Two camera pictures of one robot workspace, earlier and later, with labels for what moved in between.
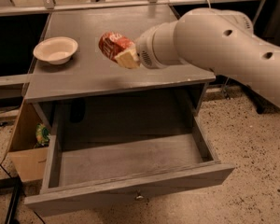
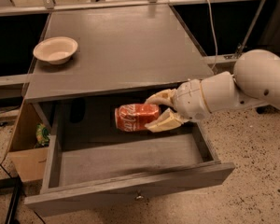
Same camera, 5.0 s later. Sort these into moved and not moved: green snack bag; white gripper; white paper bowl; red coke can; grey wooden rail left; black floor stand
Moved: white gripper; red coke can
Not moved: green snack bag; grey wooden rail left; black floor stand; white paper bowl
